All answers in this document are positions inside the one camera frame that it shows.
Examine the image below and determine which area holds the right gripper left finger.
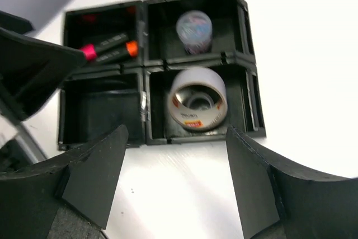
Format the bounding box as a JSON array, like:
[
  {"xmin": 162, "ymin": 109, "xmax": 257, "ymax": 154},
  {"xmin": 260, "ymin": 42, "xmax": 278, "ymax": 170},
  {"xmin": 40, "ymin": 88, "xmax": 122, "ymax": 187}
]
[{"xmin": 1, "ymin": 125, "xmax": 128, "ymax": 238}]

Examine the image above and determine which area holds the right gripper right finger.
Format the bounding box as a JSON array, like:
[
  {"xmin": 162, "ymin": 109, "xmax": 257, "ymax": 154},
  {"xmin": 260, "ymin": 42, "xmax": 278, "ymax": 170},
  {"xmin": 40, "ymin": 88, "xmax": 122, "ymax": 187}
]
[{"xmin": 226, "ymin": 127, "xmax": 357, "ymax": 238}]

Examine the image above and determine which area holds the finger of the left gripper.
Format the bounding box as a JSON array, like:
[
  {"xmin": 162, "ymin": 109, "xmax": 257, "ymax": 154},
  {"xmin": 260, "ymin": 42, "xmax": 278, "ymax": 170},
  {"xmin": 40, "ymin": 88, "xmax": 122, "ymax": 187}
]
[{"xmin": 1, "ymin": 12, "xmax": 87, "ymax": 121}]

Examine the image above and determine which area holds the pink cap highlighter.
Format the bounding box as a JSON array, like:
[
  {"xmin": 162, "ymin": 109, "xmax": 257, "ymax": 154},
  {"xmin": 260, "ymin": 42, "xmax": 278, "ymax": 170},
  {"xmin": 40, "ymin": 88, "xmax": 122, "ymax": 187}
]
[{"xmin": 80, "ymin": 32, "xmax": 129, "ymax": 61}]

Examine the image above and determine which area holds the orange cap highlighter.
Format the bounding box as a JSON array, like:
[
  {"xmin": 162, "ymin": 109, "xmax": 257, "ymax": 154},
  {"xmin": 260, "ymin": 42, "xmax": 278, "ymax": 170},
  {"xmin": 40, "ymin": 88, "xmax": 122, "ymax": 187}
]
[{"xmin": 94, "ymin": 40, "xmax": 138, "ymax": 65}]

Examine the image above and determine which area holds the large clear tape roll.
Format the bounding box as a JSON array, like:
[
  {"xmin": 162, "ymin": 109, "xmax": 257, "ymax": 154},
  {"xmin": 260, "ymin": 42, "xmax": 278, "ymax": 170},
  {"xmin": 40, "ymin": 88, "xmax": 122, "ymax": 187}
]
[{"xmin": 167, "ymin": 67, "xmax": 228, "ymax": 131}]

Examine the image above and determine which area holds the black four-compartment organizer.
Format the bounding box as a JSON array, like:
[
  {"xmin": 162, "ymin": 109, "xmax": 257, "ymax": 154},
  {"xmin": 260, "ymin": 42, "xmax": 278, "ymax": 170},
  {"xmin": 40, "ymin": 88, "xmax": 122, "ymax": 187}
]
[{"xmin": 58, "ymin": 0, "xmax": 266, "ymax": 151}]

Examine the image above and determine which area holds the clear round jar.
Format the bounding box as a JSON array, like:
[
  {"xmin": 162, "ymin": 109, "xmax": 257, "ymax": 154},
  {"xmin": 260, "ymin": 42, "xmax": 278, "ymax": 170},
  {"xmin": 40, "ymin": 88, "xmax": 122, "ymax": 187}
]
[{"xmin": 176, "ymin": 10, "xmax": 213, "ymax": 55}]

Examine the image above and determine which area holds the small clear tape roll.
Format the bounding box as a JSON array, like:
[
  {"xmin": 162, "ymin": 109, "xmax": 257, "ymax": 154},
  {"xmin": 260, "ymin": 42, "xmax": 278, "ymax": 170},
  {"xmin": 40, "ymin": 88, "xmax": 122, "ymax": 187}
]
[{"xmin": 187, "ymin": 92, "xmax": 213, "ymax": 110}]

